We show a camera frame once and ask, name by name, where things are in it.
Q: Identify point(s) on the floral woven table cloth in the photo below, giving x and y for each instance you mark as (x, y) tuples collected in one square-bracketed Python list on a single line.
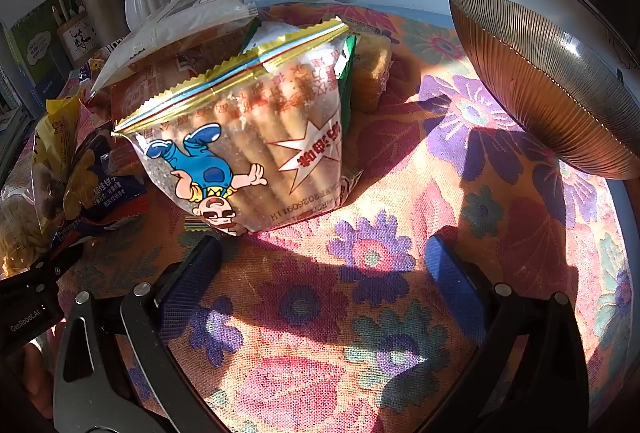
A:
[(350, 338)]

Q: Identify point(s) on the orange bread packet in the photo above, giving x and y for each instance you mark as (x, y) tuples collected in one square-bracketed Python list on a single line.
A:
[(145, 88)]

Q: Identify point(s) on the stack of flat books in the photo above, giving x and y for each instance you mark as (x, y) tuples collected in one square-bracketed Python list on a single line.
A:
[(12, 128)]

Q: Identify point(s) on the green cover book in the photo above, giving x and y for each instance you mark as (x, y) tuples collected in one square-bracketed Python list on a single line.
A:
[(35, 43)]

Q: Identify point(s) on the yellow clear snack bag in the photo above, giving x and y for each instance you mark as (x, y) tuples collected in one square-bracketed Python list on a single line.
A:
[(30, 223)]

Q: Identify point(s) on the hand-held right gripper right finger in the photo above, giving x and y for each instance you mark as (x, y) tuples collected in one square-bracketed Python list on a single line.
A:
[(450, 273)]

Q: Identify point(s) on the yellow cake packet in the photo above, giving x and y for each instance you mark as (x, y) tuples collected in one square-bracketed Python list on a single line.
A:
[(372, 73)]

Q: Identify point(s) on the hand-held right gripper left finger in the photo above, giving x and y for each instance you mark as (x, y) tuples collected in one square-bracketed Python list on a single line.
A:
[(195, 273)]

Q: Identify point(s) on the bamboo pen holder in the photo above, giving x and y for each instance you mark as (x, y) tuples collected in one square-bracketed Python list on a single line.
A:
[(77, 35)]

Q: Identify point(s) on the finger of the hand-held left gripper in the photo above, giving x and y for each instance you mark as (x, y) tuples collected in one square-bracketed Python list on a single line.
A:
[(62, 263)]

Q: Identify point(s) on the cartoon print biscuit stick bag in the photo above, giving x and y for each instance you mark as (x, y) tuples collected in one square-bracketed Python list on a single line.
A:
[(240, 138)]

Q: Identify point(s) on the amber ribbed glass bowl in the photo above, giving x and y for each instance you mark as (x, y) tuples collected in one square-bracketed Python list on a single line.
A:
[(550, 88)]

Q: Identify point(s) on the blue snack bag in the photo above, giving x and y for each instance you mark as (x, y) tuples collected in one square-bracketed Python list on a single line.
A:
[(110, 193)]

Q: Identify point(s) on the white bread packet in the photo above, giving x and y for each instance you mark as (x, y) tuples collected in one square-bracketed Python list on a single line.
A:
[(190, 23)]

